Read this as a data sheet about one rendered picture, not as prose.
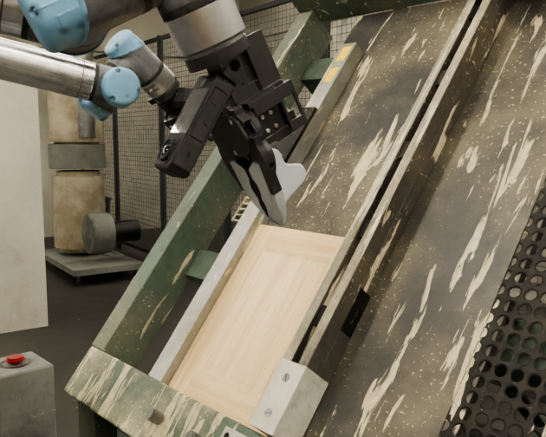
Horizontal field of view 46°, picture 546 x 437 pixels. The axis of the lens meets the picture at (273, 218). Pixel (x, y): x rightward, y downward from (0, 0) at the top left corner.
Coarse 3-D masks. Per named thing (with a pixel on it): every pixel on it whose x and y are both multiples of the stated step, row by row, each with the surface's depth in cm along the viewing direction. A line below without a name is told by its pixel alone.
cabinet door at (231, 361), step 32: (256, 256) 142; (288, 256) 136; (320, 256) 130; (224, 288) 142; (256, 288) 136; (288, 288) 131; (224, 320) 136; (256, 320) 131; (288, 320) 125; (192, 352) 136; (224, 352) 131; (256, 352) 126; (192, 384) 131; (224, 384) 125; (256, 384) 121
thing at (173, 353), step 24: (360, 48) 165; (336, 72) 161; (312, 96) 162; (336, 96) 161; (312, 120) 156; (264, 216) 149; (240, 240) 145; (216, 264) 145; (216, 288) 141; (192, 312) 141; (192, 336) 138; (168, 360) 136; (168, 384) 135
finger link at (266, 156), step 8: (248, 128) 68; (248, 136) 68; (256, 136) 67; (256, 144) 67; (264, 144) 68; (256, 152) 68; (264, 152) 68; (272, 152) 68; (256, 160) 69; (264, 160) 68; (272, 160) 68; (264, 168) 68; (272, 168) 69; (264, 176) 69; (272, 176) 69; (272, 184) 70; (280, 184) 71; (272, 192) 70
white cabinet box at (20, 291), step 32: (0, 96) 449; (32, 96) 460; (0, 128) 451; (32, 128) 463; (0, 160) 453; (32, 160) 465; (0, 192) 455; (32, 192) 467; (0, 224) 457; (32, 224) 470; (0, 256) 460; (32, 256) 472; (0, 288) 462; (32, 288) 474; (0, 320) 464; (32, 320) 477
